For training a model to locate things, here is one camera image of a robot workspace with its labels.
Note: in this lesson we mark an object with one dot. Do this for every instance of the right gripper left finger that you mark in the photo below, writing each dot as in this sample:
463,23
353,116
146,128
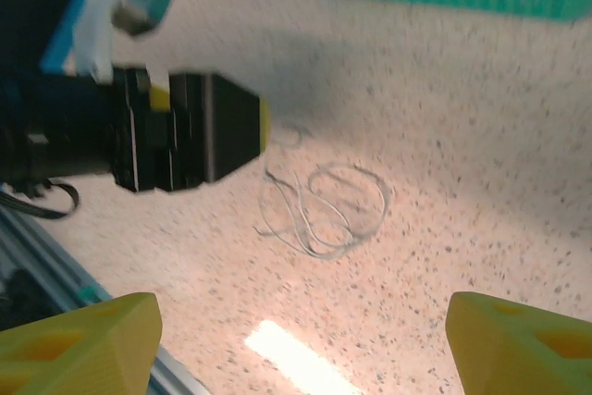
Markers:
83,353

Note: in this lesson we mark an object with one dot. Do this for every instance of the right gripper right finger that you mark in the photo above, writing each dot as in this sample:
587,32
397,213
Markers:
518,353

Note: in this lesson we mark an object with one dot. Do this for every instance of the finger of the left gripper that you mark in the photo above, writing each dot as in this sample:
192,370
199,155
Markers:
236,131

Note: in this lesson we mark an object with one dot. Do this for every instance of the blue and aluminium table border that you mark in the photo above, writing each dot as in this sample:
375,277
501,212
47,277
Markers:
60,48

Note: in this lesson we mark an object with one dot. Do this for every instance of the aluminium mounting rail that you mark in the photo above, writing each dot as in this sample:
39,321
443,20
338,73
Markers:
28,251

